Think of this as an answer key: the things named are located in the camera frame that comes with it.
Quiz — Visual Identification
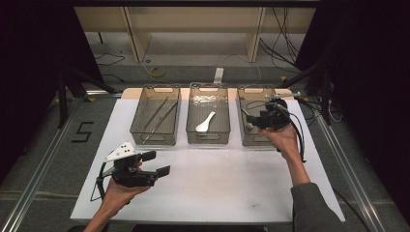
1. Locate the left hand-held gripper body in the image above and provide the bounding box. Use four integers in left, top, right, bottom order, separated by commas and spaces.
104, 141, 159, 189

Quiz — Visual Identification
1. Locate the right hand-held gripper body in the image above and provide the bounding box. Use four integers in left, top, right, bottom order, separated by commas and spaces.
254, 92, 303, 131

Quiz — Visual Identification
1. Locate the clear grey plastic bin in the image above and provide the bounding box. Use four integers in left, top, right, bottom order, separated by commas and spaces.
186, 82, 231, 146
236, 85, 290, 148
129, 84, 182, 147

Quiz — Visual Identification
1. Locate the metal chopstick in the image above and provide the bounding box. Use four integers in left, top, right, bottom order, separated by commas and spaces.
142, 101, 179, 145
141, 96, 169, 133

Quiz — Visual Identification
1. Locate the person's left hand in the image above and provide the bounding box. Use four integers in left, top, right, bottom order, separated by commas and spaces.
101, 162, 153, 216

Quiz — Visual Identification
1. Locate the person's right hand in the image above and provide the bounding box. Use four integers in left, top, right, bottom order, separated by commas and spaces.
257, 124, 302, 162

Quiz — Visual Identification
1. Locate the black metal stand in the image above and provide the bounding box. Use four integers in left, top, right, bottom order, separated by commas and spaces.
278, 57, 334, 126
56, 64, 119, 130

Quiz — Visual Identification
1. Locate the white power strip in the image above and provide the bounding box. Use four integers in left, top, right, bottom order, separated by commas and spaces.
213, 67, 224, 85

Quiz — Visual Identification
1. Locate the black curtain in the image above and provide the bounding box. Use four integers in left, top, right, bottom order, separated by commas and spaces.
296, 0, 410, 223
0, 0, 104, 182

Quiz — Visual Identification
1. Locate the beige wooden shelf unit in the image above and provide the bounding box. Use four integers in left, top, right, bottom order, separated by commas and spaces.
74, 6, 317, 64

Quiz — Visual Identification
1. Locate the left hand-held gripper black cable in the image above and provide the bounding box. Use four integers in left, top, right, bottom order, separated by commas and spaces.
90, 160, 114, 202

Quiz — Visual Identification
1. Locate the hand-held gripper black cable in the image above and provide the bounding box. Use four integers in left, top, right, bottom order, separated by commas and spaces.
245, 100, 308, 163
90, 160, 114, 202

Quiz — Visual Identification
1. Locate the right hand-held gripper black cable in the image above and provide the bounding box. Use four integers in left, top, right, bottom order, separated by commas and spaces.
245, 100, 308, 163

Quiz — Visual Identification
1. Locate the white floor cable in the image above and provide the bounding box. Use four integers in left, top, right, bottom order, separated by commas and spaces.
221, 52, 263, 89

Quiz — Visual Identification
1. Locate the bundle of black cables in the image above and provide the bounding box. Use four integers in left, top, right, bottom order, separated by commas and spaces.
259, 7, 301, 71

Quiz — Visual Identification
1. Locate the yellow cable coil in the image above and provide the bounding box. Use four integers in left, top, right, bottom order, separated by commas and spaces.
149, 66, 167, 79

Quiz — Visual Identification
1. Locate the aluminium floor rail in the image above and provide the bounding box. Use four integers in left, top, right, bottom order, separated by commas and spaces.
313, 112, 388, 232
0, 96, 85, 232

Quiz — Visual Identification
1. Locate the thin black floor cable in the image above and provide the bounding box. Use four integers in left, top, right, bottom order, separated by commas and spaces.
95, 52, 126, 83

